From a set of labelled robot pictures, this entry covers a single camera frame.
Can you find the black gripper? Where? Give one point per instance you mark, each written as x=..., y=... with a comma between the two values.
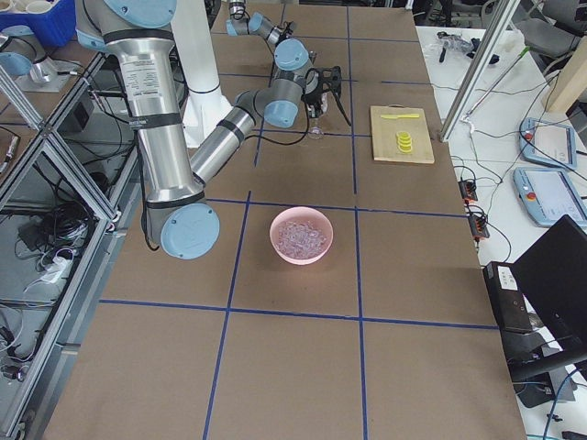
x=315, y=98

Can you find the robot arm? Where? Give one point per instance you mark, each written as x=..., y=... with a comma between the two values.
x=176, y=216
x=241, y=23

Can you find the clear wine glass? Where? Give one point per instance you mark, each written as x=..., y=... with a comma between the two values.
x=315, y=131

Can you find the clear ice cubes pile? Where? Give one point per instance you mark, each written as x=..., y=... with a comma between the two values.
x=300, y=239

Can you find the bamboo cutting board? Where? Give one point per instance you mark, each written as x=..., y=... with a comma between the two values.
x=383, y=140

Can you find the yellow plastic knife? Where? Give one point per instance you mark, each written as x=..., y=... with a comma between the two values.
x=400, y=116

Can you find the lemon slices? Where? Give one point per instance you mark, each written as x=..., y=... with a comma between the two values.
x=404, y=142

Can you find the pink bowl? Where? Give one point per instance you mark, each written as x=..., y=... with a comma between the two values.
x=302, y=213

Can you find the clear plastic bag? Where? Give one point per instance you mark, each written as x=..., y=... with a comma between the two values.
x=454, y=42

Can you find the far teach pendant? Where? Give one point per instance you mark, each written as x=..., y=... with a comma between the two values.
x=548, y=143

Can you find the teach pendant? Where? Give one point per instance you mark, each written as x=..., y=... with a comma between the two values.
x=548, y=143
x=548, y=194

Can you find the near teach pendant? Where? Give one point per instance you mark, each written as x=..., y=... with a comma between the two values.
x=548, y=194

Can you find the black box device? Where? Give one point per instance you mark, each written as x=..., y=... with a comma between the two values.
x=507, y=301

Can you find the black laptop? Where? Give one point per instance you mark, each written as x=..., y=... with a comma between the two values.
x=551, y=274

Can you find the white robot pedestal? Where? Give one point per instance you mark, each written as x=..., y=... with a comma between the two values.
x=206, y=104

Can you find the aluminium frame post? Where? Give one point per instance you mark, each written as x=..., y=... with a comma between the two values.
x=501, y=18

